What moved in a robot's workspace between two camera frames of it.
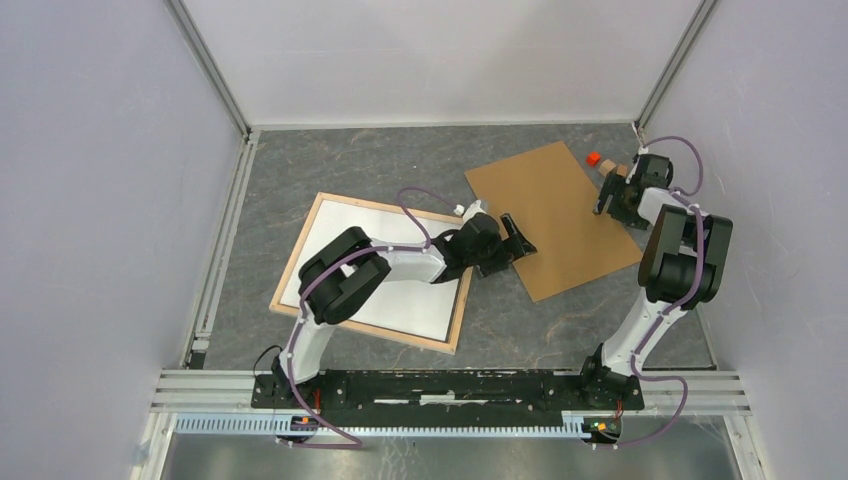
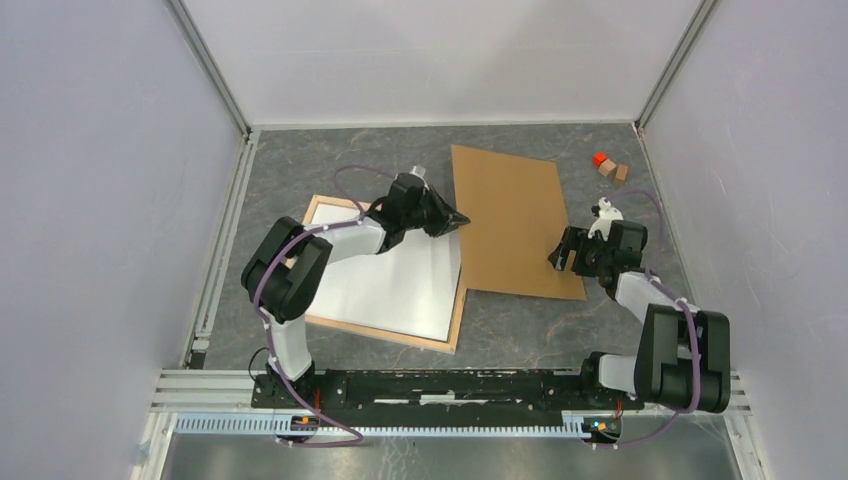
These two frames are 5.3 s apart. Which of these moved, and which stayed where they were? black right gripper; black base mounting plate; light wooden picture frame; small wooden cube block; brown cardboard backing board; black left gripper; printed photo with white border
Moved: black left gripper; black right gripper; brown cardboard backing board
Stayed: black base mounting plate; small wooden cube block; light wooden picture frame; printed photo with white border
